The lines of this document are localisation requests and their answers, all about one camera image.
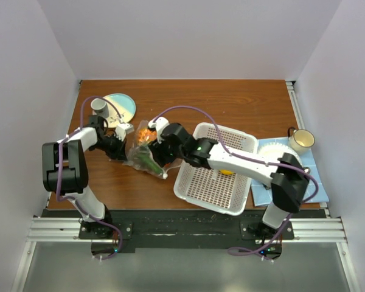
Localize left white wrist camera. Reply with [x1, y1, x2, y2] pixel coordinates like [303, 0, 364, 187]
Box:
[115, 123, 134, 141]

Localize small grey cup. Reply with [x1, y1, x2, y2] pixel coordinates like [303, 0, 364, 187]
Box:
[91, 98, 109, 119]

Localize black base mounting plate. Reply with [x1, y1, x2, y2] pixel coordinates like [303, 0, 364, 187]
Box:
[78, 209, 327, 262]

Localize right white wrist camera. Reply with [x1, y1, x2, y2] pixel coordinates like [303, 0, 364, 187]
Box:
[148, 117, 169, 143]

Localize white paper plate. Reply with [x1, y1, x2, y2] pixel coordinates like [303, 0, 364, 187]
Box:
[257, 142, 302, 164]

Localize clear zip top bag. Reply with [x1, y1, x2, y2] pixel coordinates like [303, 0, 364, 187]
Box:
[123, 120, 183, 179]

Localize white perforated plastic basket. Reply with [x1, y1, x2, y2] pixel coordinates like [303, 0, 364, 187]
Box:
[173, 122, 259, 216]

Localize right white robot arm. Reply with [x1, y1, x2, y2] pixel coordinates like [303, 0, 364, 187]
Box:
[148, 120, 310, 239]

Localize aluminium frame rail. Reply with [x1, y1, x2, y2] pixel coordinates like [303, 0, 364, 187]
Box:
[26, 217, 347, 243]

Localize yellow fake lemon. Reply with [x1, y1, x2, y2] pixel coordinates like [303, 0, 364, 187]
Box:
[220, 170, 234, 175]

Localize cream enamel mug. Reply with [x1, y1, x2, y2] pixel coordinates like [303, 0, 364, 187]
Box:
[287, 127, 315, 155]

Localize orange fake carrot bunch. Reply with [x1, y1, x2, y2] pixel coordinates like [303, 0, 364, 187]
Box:
[136, 128, 157, 144]

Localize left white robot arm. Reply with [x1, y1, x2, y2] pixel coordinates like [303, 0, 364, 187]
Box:
[42, 115, 133, 238]

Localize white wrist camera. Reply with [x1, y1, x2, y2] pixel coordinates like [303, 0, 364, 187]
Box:
[148, 117, 169, 143]
[115, 123, 134, 141]

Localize blue checked cloth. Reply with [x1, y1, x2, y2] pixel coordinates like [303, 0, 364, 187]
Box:
[251, 136, 330, 207]

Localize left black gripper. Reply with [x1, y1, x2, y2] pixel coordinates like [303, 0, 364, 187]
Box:
[91, 133, 127, 161]

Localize cream and blue plate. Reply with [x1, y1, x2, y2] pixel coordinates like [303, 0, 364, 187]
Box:
[103, 93, 136, 128]

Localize green fake pepper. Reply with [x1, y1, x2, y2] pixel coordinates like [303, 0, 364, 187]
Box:
[134, 153, 164, 176]

